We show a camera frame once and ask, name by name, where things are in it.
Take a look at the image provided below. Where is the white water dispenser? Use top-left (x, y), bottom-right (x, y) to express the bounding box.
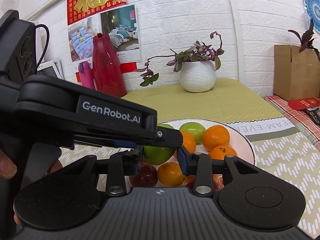
top-left (37, 59), bottom-right (65, 80)

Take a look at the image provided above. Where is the small yellow orange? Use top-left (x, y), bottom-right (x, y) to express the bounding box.
top-left (157, 162), bottom-right (185, 187)

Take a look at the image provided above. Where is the cardboard box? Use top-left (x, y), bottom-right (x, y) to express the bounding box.
top-left (273, 45), bottom-right (319, 101)

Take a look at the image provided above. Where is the red envelope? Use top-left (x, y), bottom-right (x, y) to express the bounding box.
top-left (288, 98), bottom-right (319, 111)

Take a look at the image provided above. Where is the white ribbed plant pot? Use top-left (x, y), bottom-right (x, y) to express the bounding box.
top-left (180, 61), bottom-right (216, 93)

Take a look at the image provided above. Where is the blue round wall decoration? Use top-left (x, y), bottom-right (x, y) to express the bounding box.
top-left (304, 0), bottom-right (320, 33)

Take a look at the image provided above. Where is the tangerine on plate right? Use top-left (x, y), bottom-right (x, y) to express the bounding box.
top-left (208, 144), bottom-right (238, 160)

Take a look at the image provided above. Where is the white round plate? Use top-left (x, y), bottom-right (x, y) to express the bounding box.
top-left (125, 119), bottom-right (257, 190)

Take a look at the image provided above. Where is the green apple on plate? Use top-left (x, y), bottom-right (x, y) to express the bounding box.
top-left (179, 122), bottom-right (206, 144)

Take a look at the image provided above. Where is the red thermos jug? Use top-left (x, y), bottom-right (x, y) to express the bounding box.
top-left (92, 33), bottom-right (127, 98)

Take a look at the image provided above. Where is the black cable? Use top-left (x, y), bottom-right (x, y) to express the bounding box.
top-left (35, 23), bottom-right (51, 67)

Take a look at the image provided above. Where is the purple green trailing plant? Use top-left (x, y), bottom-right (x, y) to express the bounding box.
top-left (135, 31), bottom-right (225, 87)

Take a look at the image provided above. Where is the pink thermos bottle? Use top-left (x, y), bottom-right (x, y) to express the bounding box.
top-left (78, 61), bottom-right (95, 90)

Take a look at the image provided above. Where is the person's left hand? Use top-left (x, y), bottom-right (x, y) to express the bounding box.
top-left (0, 148), bottom-right (64, 225)

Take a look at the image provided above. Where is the bedding wall poster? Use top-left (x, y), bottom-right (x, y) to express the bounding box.
top-left (67, 4), bottom-right (142, 64)

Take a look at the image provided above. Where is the green apple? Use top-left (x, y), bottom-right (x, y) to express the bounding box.
top-left (144, 146), bottom-right (176, 165)
top-left (179, 122), bottom-right (206, 144)

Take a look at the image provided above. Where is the dark red plum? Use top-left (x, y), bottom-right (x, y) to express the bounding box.
top-left (129, 163), bottom-right (158, 187)

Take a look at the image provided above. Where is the large orange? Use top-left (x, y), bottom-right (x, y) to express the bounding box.
top-left (181, 131), bottom-right (196, 153)

